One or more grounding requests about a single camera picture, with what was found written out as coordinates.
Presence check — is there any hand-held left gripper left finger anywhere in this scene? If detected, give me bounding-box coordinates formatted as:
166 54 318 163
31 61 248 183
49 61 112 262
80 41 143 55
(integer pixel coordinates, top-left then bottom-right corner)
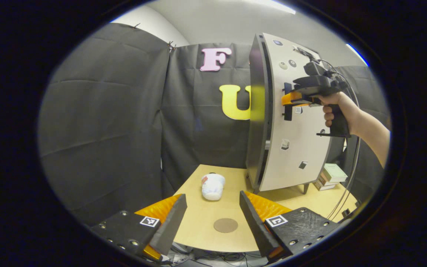
89 193 188 262

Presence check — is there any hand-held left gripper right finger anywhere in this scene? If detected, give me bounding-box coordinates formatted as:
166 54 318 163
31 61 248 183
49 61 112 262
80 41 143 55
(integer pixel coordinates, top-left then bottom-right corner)
239 190 342 262

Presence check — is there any black cabinet door handle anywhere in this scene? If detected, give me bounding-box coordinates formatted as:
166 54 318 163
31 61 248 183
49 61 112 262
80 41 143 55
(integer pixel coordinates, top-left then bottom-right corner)
283 82 294 122

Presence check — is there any round brown coaster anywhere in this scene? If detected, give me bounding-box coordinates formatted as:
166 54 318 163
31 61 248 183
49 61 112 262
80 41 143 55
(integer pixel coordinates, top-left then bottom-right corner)
213 218 238 234

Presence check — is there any dark grey cabinet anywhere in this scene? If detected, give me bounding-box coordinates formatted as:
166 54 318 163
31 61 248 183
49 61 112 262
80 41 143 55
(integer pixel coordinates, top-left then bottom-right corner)
246 33 332 195

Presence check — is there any beige cabinet door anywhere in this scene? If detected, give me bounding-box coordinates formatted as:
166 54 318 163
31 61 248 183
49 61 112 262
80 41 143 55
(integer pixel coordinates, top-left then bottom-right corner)
262 33 332 192

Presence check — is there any white plush toy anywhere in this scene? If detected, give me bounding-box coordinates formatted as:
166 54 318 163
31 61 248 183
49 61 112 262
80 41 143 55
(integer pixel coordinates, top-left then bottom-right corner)
201 173 226 201

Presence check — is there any pale green book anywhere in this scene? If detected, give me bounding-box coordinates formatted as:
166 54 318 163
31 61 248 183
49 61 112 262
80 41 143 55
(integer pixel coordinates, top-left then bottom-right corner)
322 163 348 183

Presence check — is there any large square ceiling light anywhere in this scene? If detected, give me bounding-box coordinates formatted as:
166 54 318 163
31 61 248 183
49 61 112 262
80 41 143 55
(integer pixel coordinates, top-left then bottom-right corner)
243 0 296 14

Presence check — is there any black backdrop cloth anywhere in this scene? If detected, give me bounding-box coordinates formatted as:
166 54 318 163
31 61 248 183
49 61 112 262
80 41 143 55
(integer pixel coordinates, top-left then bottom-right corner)
37 22 391 227

